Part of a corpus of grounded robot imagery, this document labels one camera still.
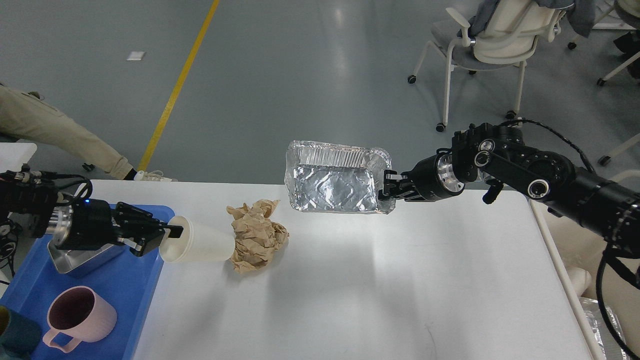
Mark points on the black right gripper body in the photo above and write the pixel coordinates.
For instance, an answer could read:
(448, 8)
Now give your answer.
(431, 180)

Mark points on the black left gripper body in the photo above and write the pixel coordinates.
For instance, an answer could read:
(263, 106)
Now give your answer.
(84, 226)

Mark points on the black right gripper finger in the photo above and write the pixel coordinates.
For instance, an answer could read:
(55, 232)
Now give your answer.
(396, 186)

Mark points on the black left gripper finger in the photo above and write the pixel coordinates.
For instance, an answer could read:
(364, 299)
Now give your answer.
(136, 223)
(141, 246)

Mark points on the stainless steel rectangular tray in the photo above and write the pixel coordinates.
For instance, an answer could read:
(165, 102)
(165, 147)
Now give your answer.
(79, 263)

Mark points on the white paper cup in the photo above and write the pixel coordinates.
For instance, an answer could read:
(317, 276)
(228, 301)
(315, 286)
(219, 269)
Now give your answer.
(199, 242)

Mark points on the aluminium foil container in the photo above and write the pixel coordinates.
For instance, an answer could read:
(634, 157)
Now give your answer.
(336, 179)

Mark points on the pink plastic mug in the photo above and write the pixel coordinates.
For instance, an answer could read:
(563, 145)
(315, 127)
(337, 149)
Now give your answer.
(78, 315)

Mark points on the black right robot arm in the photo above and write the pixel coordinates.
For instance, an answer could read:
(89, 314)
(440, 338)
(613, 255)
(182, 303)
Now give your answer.
(498, 153)

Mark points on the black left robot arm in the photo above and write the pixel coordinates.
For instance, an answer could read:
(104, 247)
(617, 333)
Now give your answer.
(61, 205)

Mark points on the blue plastic tray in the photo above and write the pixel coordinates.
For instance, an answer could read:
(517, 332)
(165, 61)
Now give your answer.
(126, 282)

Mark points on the white sneaker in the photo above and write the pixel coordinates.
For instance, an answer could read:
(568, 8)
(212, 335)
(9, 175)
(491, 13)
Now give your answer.
(152, 176)

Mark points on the white side table left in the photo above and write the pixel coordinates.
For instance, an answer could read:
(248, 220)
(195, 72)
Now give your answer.
(14, 154)

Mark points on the crumpled brown paper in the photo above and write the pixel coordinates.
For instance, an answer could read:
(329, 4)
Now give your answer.
(256, 237)

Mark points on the person in beige trousers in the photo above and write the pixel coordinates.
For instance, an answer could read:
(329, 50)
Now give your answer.
(24, 115)

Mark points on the teal object bottom left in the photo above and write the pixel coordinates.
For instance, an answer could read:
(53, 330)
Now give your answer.
(19, 335)

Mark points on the white office chair grey seat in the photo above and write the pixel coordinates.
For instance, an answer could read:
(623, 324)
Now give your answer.
(509, 39)

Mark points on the beige plastic bin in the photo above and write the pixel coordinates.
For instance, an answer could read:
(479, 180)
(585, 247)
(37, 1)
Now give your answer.
(576, 253)

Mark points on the white floor marker tile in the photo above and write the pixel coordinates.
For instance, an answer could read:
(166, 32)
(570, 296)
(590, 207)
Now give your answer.
(135, 56)

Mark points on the grey jacket on chair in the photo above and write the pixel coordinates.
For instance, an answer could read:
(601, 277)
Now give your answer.
(580, 14)

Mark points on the foil piece in bin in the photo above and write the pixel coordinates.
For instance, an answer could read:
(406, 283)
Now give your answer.
(606, 342)

